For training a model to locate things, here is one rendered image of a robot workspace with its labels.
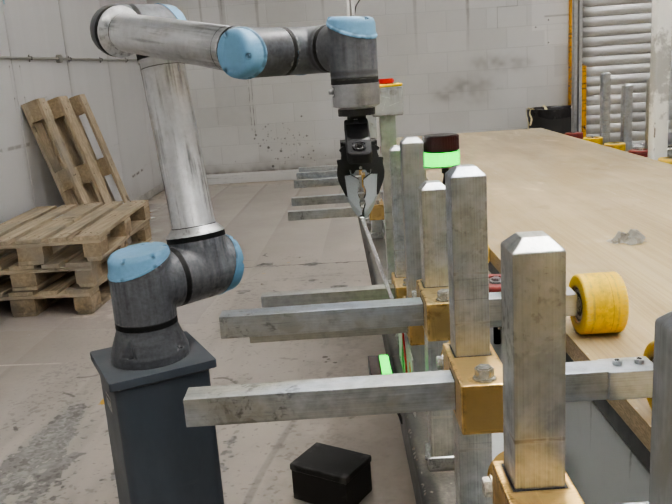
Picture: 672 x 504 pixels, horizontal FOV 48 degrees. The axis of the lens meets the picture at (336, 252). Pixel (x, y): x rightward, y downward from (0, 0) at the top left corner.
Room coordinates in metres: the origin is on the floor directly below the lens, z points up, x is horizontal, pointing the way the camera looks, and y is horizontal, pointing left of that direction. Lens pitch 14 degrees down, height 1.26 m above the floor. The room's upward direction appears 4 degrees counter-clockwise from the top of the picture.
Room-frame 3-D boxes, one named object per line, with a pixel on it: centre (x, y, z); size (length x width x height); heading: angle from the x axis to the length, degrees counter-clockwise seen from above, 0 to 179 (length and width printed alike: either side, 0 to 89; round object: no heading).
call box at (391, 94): (1.75, -0.14, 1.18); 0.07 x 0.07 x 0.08; 0
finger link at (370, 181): (1.47, -0.07, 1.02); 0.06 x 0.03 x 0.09; 0
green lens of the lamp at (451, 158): (1.24, -0.18, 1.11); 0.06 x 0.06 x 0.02
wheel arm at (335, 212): (2.45, -0.07, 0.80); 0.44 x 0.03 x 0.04; 90
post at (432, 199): (0.99, -0.13, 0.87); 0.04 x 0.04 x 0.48; 0
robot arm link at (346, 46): (1.47, -0.06, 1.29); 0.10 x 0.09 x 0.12; 43
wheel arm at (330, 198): (2.70, -0.07, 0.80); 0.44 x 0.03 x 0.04; 90
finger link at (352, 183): (1.47, -0.04, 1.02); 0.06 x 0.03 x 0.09; 0
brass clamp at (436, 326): (0.97, -0.13, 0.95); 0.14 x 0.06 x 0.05; 0
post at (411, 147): (1.24, -0.13, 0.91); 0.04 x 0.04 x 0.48; 0
